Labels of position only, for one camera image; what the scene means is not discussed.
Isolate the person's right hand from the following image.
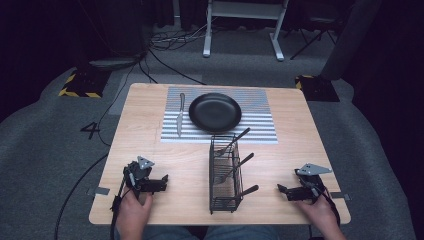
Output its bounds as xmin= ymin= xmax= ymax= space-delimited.
xmin=294 ymin=195 xmax=338 ymax=234

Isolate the person's left hand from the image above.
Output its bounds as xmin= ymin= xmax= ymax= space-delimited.
xmin=116 ymin=187 xmax=155 ymax=240

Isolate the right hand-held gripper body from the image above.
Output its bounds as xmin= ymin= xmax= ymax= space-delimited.
xmin=294 ymin=162 xmax=333 ymax=204

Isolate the black tripod stand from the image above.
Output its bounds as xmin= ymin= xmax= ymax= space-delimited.
xmin=289 ymin=14 xmax=338 ymax=61

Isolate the black-handled fork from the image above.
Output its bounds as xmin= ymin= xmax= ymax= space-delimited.
xmin=214 ymin=152 xmax=255 ymax=186
xmin=214 ymin=127 xmax=251 ymax=158
xmin=229 ymin=184 xmax=260 ymax=202

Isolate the grey slanted column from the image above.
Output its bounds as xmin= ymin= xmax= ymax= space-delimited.
xmin=319 ymin=0 xmax=383 ymax=82

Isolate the hand-held gripper cable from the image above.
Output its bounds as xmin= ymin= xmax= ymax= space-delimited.
xmin=312 ymin=184 xmax=342 ymax=228
xmin=109 ymin=175 xmax=132 ymax=240

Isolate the grey striped placemat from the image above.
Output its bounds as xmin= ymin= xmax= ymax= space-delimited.
xmin=160 ymin=86 xmax=279 ymax=145

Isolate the left hand-held gripper cable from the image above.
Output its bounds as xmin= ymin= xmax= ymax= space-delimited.
xmin=109 ymin=175 xmax=132 ymax=240

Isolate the silver table knife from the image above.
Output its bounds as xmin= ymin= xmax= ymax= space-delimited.
xmin=175 ymin=92 xmax=187 ymax=138

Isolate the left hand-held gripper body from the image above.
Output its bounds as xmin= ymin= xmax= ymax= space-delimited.
xmin=122 ymin=155 xmax=160 ymax=201

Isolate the black wire cutlery rack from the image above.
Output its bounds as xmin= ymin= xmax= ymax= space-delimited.
xmin=208 ymin=133 xmax=244 ymax=215

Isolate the bundle of floor cables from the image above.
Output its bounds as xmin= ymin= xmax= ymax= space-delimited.
xmin=146 ymin=19 xmax=214 ymax=86

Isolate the black yellow-striped floor plate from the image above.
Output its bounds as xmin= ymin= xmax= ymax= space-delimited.
xmin=294 ymin=74 xmax=341 ymax=103
xmin=58 ymin=67 xmax=112 ymax=99

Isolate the black round plate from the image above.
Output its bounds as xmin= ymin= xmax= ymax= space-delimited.
xmin=188 ymin=92 xmax=243 ymax=134

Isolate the black floor cable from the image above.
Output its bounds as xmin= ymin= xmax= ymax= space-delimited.
xmin=53 ymin=49 xmax=158 ymax=240

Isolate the right hand-held gripper cable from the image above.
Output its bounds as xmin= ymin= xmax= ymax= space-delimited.
xmin=312 ymin=184 xmax=342 ymax=228

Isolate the grey tape strip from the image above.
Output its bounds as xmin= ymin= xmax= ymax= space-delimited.
xmin=329 ymin=191 xmax=352 ymax=202
xmin=86 ymin=186 xmax=111 ymax=197

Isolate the white metal table frame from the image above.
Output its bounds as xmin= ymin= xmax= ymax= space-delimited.
xmin=202 ymin=0 xmax=290 ymax=62

